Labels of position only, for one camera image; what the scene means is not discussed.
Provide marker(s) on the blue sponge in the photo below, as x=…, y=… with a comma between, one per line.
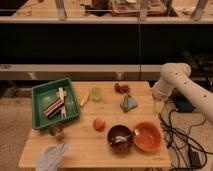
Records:
x=132, y=104

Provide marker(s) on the dark red grape bunch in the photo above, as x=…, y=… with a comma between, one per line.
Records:
x=122, y=89

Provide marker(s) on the small metal cup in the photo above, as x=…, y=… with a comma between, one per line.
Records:
x=57, y=132

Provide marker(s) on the white fork in tray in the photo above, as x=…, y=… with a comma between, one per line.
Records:
x=61, y=95

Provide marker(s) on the green pepper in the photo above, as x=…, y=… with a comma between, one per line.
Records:
x=125, y=103

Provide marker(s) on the striped block in tray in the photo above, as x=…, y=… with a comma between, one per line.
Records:
x=53, y=107

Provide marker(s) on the dark brown bowl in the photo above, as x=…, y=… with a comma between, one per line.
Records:
x=120, y=130

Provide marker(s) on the green plastic tray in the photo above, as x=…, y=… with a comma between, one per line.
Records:
x=44, y=95

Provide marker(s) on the light green cup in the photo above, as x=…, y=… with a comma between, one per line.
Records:
x=96, y=94

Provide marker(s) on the red orange bowl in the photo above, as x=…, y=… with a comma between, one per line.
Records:
x=147, y=137

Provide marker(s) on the orange fruit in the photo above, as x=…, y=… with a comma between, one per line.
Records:
x=99, y=124

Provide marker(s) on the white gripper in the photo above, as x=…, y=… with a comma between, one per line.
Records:
x=161, y=92

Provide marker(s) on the black power adapter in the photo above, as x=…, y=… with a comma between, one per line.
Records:
x=194, y=159

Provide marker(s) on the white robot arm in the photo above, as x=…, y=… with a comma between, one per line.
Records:
x=176, y=75

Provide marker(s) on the white spoon in bowl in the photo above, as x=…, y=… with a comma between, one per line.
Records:
x=119, y=139

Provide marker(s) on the light blue cloth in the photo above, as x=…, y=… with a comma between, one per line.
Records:
x=49, y=160

